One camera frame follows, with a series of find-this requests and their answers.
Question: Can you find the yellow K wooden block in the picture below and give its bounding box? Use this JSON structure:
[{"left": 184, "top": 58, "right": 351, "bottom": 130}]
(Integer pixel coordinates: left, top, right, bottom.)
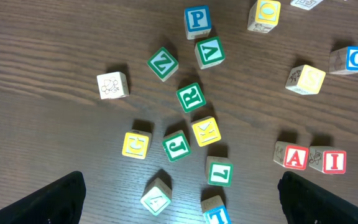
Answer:
[{"left": 191, "top": 116, "right": 221, "bottom": 147}]

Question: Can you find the yellow O wooden block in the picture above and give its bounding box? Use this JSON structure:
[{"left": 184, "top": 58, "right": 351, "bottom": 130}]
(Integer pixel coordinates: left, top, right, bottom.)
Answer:
[{"left": 247, "top": 0, "right": 281, "bottom": 34}]

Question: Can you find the blue P left wooden block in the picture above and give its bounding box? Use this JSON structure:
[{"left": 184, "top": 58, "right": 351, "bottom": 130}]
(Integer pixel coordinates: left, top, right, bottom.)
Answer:
[{"left": 184, "top": 5, "right": 212, "bottom": 40}]

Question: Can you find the blue D centre wooden block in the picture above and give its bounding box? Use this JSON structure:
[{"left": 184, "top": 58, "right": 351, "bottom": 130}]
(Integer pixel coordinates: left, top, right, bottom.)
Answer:
[{"left": 329, "top": 46, "right": 358, "bottom": 75}]

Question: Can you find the yellow S wooden block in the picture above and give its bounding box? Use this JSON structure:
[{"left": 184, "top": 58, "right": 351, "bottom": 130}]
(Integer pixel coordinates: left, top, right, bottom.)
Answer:
[{"left": 285, "top": 65, "right": 326, "bottom": 95}]

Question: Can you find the green 4 wooden block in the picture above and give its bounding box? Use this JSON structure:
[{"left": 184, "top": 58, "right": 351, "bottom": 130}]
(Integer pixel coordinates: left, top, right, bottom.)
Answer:
[{"left": 140, "top": 178, "right": 172, "bottom": 216}]

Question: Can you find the green L wooden block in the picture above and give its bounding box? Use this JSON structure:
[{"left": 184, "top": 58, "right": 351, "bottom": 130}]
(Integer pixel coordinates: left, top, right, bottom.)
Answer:
[{"left": 205, "top": 156, "right": 234, "bottom": 187}]

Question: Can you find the green V wooden block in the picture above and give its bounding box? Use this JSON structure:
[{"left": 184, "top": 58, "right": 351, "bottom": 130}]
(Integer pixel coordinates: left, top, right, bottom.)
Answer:
[{"left": 195, "top": 36, "right": 226, "bottom": 70}]

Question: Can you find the blue T wooden block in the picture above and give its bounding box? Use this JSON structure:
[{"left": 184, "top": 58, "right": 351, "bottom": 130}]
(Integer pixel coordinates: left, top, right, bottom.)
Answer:
[{"left": 201, "top": 195, "right": 232, "bottom": 224}]

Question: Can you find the red I wooden block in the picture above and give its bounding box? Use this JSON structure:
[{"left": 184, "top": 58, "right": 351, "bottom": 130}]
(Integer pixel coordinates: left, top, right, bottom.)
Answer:
[{"left": 308, "top": 146, "right": 347, "bottom": 174}]

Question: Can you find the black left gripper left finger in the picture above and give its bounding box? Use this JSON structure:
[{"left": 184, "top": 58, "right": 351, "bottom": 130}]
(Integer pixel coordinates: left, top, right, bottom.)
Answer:
[{"left": 0, "top": 171, "right": 86, "bottom": 224}]

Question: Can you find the red A wooden block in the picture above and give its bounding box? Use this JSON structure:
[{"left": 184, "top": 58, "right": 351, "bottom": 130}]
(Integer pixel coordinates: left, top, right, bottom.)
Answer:
[{"left": 273, "top": 141, "right": 309, "bottom": 170}]

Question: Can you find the green Z wooden block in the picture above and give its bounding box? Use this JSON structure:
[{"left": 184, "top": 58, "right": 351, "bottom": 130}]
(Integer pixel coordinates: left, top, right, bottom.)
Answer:
[{"left": 147, "top": 47, "right": 179, "bottom": 82}]

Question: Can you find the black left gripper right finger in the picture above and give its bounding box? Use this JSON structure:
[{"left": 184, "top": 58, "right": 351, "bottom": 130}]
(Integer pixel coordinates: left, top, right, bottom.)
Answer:
[{"left": 278, "top": 171, "right": 358, "bottom": 224}]

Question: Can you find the yellow G wooden block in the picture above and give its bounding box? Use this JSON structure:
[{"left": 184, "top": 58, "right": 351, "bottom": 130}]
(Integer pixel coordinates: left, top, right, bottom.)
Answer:
[{"left": 122, "top": 129, "right": 152, "bottom": 159}]

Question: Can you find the green J left wooden block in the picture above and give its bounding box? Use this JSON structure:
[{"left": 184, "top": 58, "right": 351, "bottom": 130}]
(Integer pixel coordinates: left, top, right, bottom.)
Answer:
[{"left": 162, "top": 130, "right": 191, "bottom": 162}]

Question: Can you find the red Y wooden block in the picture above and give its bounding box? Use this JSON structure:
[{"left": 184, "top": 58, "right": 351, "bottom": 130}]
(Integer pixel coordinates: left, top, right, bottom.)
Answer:
[{"left": 290, "top": 0, "right": 323, "bottom": 11}]

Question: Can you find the green R wooden block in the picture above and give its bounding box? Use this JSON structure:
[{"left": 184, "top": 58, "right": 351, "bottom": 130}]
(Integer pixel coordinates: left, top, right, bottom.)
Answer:
[{"left": 176, "top": 83, "right": 206, "bottom": 113}]

